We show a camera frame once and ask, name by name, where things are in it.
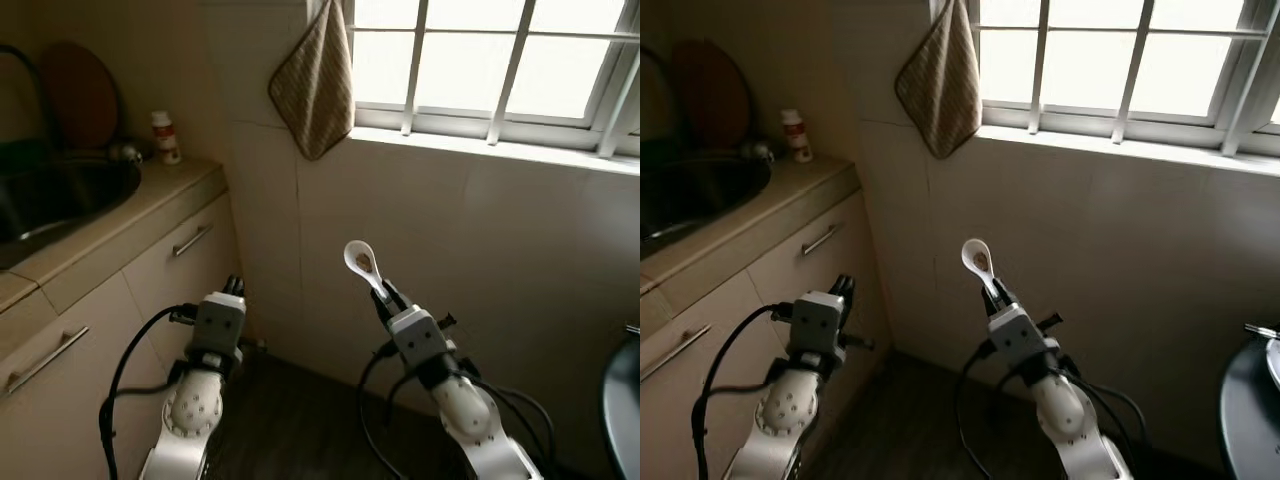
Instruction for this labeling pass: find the round brown cutting board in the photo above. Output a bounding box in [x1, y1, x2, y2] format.
[38, 40, 123, 151]
[668, 40, 751, 151]

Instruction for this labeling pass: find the beige kitchen cabinet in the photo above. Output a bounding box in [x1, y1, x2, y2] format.
[640, 158, 891, 480]
[0, 158, 241, 480]

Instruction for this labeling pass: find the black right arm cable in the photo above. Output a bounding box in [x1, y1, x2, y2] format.
[953, 340, 1151, 480]
[358, 340, 557, 480]

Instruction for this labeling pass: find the metal cabinet handle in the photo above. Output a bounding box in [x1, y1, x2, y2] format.
[172, 224, 215, 258]
[3, 326, 91, 397]
[800, 224, 843, 257]
[640, 324, 713, 381]

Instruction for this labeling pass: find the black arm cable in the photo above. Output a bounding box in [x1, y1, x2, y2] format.
[695, 303, 801, 480]
[953, 340, 1151, 480]
[358, 340, 557, 480]
[98, 305, 201, 480]

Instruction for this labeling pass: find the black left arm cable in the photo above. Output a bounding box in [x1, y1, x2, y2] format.
[695, 303, 801, 480]
[98, 305, 201, 480]

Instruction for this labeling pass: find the tall dark faucet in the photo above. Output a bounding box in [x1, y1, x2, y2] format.
[0, 45, 53, 151]
[640, 48, 676, 151]

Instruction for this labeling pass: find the stainless steel double sink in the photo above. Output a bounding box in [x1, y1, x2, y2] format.
[640, 150, 773, 261]
[0, 150, 143, 271]

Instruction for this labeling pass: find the black round table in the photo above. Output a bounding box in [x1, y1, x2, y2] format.
[1218, 335, 1280, 480]
[600, 335, 641, 480]

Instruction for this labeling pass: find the brown checked hanging cloth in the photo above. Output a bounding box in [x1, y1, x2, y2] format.
[268, 0, 355, 161]
[894, 0, 983, 159]

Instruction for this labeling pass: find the white ceramic spoon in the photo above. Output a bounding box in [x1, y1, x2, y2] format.
[343, 240, 393, 301]
[961, 238, 1006, 297]

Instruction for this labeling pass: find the white barred window frame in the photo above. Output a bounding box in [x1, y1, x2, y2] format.
[960, 0, 1280, 159]
[330, 0, 641, 159]

